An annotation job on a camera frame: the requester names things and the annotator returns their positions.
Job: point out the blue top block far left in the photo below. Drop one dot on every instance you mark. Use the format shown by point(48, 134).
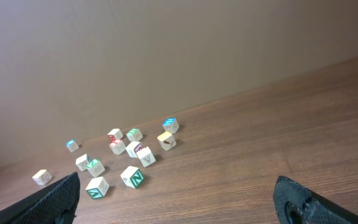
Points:
point(72, 145)

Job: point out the blue top block right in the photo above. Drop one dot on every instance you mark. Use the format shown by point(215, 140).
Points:
point(171, 125)

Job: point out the yellow block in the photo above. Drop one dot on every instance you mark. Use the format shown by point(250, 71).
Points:
point(166, 140)
point(42, 177)

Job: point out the blue block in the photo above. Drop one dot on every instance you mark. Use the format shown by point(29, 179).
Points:
point(171, 125)
point(72, 145)

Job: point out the green framed picture block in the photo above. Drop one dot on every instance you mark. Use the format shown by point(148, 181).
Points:
point(132, 177)

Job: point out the green N top block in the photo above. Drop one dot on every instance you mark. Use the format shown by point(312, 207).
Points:
point(134, 135)

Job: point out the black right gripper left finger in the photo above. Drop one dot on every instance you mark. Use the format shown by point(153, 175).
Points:
point(56, 203)

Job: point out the block with animal drawing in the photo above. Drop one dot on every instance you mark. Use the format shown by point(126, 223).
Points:
point(146, 156)

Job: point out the yellow top block right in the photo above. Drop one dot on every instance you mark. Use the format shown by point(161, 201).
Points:
point(166, 140)

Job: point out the plain block number 2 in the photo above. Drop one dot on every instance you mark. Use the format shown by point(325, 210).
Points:
point(82, 162)

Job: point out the yellow top block left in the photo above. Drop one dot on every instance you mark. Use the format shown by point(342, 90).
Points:
point(42, 177)

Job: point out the block with green side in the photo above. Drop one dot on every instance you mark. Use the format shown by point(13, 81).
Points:
point(97, 188)

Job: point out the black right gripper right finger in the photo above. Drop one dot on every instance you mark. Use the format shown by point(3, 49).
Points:
point(296, 204)

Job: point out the red I top block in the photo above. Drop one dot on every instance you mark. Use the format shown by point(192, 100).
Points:
point(117, 146)

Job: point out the red Q side block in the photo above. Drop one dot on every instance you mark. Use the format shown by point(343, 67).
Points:
point(133, 147)

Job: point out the green Z top block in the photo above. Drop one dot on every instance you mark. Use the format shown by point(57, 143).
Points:
point(95, 167)

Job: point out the red sided block top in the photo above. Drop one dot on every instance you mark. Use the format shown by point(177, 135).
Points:
point(115, 134)

